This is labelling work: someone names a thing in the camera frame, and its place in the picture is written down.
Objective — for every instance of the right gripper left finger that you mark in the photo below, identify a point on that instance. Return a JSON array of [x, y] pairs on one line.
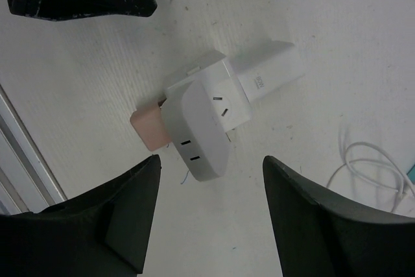
[[102, 232]]

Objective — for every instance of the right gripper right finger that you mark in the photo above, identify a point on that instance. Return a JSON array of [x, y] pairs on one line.
[[321, 233]]

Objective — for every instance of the brown USB charger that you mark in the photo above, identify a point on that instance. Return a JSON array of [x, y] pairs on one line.
[[148, 124]]

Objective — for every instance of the white plug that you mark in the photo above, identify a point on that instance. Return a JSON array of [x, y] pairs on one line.
[[195, 131]]

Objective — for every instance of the white cube power socket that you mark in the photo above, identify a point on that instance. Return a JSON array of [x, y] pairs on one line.
[[218, 78]]

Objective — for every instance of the teal USB charger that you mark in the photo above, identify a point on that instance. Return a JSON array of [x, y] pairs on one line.
[[411, 174]]

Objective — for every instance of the white cube charger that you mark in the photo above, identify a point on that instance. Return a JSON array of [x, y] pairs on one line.
[[267, 67]]

